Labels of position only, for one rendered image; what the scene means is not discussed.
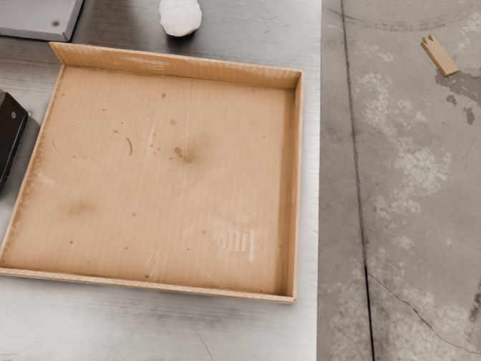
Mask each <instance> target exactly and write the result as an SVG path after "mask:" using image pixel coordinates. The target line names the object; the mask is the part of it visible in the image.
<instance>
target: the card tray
mask: <svg viewBox="0 0 481 361"><path fill-rule="evenodd" d="M49 45H50V46H51V48H52V49H53V50H54V52H55V54H56V55H57V57H58V58H59V60H60V62H61V63H62V67H61V69H60V72H59V76H58V78H57V82H56V84H55V87H54V91H53V93H52V96H51V99H50V101H49V105H48V108H47V111H46V114H45V116H44V120H43V123H42V126H41V129H40V131H39V135H38V138H37V141H36V144H35V146H34V150H33V153H32V155H31V159H30V161H29V165H28V168H27V170H26V174H25V176H24V180H23V183H22V185H21V189H20V191H19V195H18V198H17V200H16V204H15V207H14V210H13V213H12V215H11V219H10V222H9V225H8V228H7V230H6V234H5V237H4V240H3V243H2V245H1V248H0V274H8V275H15V276H29V277H36V278H44V279H58V280H65V281H78V282H86V283H93V284H107V285H115V286H122V287H136V288H143V289H157V290H165V291H172V292H186V293H194V294H207V295H214V296H222V297H235V298H243V299H257V300H264V301H272V302H285V303H291V302H297V283H298V242H299V221H300V200H301V159H302V138H303V97H304V76H305V70H304V69H294V68H287V67H274V66H268V65H261V64H249V63H242V62H229V61H223V60H216V59H203V58H197V57H185V56H178V55H171V54H159V53H152V52H140V51H133V50H126V49H114V48H107V47H95V46H88V45H81V44H69V43H62V42H49Z"/></svg>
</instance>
